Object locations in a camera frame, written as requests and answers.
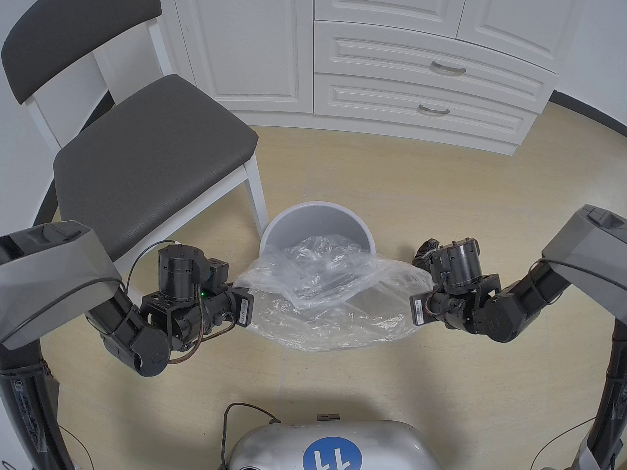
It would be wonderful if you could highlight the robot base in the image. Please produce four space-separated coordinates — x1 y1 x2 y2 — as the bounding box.
230 419 442 470

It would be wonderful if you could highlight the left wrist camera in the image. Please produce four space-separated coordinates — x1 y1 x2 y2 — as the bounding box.
206 257 231 293

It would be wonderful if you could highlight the black plastic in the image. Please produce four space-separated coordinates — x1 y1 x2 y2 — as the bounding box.
413 238 440 270

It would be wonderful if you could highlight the black cable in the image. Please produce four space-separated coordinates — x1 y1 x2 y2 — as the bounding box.
119 239 178 307
58 425 94 470
531 419 596 470
221 402 281 470

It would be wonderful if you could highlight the white trash bin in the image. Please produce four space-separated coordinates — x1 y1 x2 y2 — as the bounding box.
259 200 378 283

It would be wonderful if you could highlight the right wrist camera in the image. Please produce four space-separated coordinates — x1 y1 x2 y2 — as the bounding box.
430 247 451 288

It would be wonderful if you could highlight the grey and white chair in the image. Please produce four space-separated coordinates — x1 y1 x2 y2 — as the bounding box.
1 0 269 269

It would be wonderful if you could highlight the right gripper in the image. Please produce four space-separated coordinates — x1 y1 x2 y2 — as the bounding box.
410 292 468 329

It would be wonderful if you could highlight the white wardrobe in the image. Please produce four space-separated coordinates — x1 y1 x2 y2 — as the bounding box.
159 0 587 157

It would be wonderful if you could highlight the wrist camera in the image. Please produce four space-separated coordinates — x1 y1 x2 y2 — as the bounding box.
206 257 231 293
430 247 451 288

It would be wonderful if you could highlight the clear plastic bag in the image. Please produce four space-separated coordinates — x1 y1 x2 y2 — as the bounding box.
233 233 434 353

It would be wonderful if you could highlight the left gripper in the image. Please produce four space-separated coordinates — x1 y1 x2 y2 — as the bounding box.
198 287 255 339

